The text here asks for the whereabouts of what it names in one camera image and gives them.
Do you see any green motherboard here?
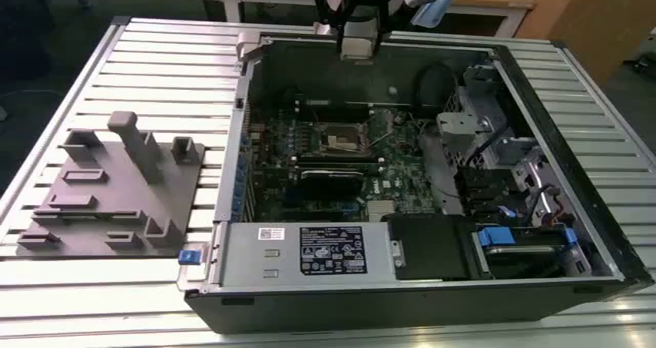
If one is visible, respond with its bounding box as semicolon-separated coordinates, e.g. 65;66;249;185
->
243;104;446;224

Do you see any grey parts rack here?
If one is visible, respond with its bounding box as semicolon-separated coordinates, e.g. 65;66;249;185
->
14;111;206;257

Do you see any hard disk in blue carrier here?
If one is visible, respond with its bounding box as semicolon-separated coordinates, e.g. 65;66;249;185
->
473;224;578;280

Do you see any silver power supply unit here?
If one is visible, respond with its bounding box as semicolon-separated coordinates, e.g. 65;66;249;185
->
217;221;398;287

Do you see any silver metal drive cage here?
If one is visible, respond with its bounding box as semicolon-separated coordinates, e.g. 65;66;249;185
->
434;64;521;172

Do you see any thick black cable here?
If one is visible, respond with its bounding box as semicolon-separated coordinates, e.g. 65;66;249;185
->
411;61;457;109

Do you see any black open PC case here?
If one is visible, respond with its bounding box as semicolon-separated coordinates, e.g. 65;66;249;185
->
175;31;656;336

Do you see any CPU socket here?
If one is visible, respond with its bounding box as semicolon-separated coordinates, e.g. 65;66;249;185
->
317;121;374;158

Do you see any black plastic drive bay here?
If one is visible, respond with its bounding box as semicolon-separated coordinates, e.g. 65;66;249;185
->
454;166;521;215

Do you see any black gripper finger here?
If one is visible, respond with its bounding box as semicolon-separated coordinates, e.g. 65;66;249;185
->
374;0;391;58
334;0;359;60

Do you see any wooden cabinet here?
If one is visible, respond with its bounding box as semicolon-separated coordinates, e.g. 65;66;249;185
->
526;0;656;86

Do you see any pale blue teach pendant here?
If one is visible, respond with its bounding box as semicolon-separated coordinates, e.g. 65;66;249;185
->
409;0;465;28

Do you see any silver chipset heatsink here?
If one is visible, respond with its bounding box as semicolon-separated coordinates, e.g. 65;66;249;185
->
366;199;399;215

